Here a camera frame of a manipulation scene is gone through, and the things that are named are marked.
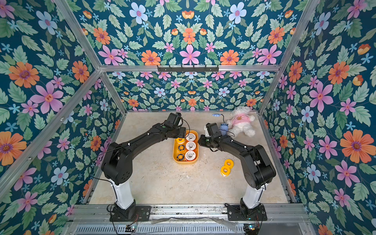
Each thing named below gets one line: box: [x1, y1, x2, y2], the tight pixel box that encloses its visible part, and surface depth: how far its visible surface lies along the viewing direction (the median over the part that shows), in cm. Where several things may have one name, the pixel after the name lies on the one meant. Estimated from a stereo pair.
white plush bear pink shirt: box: [226, 106, 256, 138], surface depth 106 cm
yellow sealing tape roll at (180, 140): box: [175, 137, 186, 144], surface depth 100 cm
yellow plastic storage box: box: [172, 129, 199, 165], surface depth 95 cm
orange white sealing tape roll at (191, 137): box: [185, 132, 196, 142], surface depth 100 cm
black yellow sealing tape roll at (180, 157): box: [176, 153, 185, 162], surface depth 95 cm
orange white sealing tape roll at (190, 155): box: [185, 150, 196, 161], surface depth 92 cm
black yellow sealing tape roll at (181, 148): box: [177, 144, 186, 152], surface depth 99 cm
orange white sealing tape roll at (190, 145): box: [185, 141, 197, 151], surface depth 96 cm
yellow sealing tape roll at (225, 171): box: [220, 165, 231, 177], surface depth 89 cm
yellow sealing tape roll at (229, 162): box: [224, 158, 235, 169], surface depth 92 cm
